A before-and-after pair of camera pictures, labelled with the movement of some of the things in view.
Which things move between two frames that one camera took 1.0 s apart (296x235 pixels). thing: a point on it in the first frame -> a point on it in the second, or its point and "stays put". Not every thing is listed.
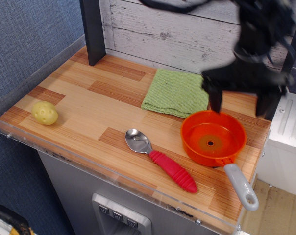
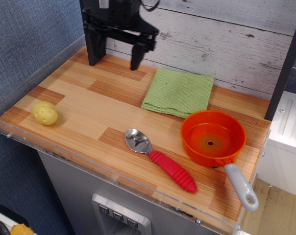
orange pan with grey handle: x=214 y=140 stays put
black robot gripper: x=248 y=73 -> x=121 y=19
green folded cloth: x=182 y=94 stays put
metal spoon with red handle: x=137 y=141 stays put
